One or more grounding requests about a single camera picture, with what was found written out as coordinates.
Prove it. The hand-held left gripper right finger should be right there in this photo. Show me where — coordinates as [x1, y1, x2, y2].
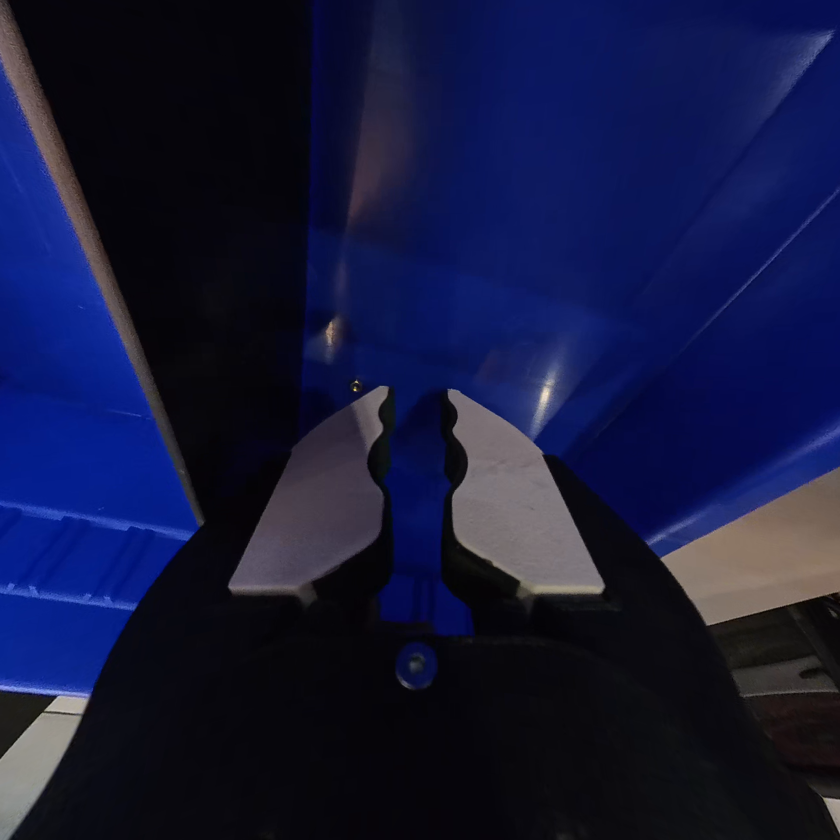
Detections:
[441, 388, 605, 602]

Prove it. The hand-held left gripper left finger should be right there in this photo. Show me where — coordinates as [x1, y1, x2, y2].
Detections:
[228, 386, 396, 606]

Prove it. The black bin divider plate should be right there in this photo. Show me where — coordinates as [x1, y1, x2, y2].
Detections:
[0, 0, 315, 526]

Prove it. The blue plastic storage bin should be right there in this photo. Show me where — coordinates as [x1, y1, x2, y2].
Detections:
[0, 0, 840, 698]

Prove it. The pale desk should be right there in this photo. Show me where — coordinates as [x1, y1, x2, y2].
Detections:
[661, 467, 840, 626]

